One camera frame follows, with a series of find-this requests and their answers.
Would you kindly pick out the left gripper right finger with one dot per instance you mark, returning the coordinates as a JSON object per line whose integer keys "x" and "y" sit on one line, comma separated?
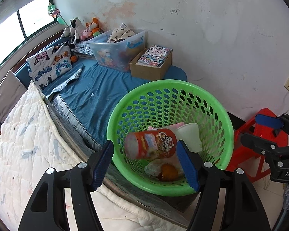
{"x": 243, "y": 209}

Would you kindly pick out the cow plush toy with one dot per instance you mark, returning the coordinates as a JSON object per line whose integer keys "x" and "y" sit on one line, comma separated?
{"x": 75, "y": 31}

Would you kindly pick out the clear plastic storage bin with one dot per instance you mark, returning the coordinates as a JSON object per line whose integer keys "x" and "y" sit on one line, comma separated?
{"x": 117, "y": 55}

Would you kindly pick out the green plastic waste basket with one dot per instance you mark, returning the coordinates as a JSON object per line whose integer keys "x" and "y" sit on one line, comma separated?
{"x": 177, "y": 110}

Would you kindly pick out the green framed window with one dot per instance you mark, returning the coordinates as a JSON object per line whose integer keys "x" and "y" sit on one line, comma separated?
{"x": 22, "y": 25}

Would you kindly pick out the red paper noodle cup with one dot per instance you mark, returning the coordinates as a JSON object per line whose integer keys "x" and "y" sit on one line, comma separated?
{"x": 150, "y": 145}

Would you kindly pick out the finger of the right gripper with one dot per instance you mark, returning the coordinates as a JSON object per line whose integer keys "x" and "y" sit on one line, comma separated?
{"x": 259, "y": 145}
{"x": 268, "y": 121}

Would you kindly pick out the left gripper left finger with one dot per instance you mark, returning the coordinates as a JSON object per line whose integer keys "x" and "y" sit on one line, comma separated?
{"x": 46, "y": 209}

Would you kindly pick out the red white wrapper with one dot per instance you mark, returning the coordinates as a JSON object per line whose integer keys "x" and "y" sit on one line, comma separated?
{"x": 153, "y": 168}

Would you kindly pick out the right butterfly pillow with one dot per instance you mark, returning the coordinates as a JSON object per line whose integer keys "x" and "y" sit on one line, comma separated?
{"x": 49, "y": 64}

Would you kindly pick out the clear plastic cup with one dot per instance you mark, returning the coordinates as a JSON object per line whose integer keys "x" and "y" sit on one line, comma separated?
{"x": 189, "y": 133}

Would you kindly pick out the green pinwheel toy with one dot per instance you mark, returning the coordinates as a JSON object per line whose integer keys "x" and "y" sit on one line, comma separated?
{"x": 54, "y": 12}

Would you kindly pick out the pink plush toy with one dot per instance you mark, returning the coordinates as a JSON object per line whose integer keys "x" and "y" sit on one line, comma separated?
{"x": 86, "y": 34}

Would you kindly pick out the cardboard box with books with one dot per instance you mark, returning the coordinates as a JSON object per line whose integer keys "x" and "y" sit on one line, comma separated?
{"x": 152, "y": 63}

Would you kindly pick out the grey square cushion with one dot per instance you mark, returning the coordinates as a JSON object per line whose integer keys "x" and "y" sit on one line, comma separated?
{"x": 11, "y": 90}

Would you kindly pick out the orange fox plush toy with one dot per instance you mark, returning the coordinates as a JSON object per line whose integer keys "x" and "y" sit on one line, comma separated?
{"x": 94, "y": 28}

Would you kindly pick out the white quilted table cover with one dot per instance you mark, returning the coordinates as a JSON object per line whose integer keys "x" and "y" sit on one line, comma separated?
{"x": 33, "y": 138}

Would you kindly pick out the red plastic stool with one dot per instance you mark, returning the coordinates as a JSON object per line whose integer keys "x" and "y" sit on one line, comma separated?
{"x": 245, "y": 158}

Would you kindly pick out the pink snack packet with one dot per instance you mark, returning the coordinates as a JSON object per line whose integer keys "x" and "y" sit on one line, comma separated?
{"x": 171, "y": 127}

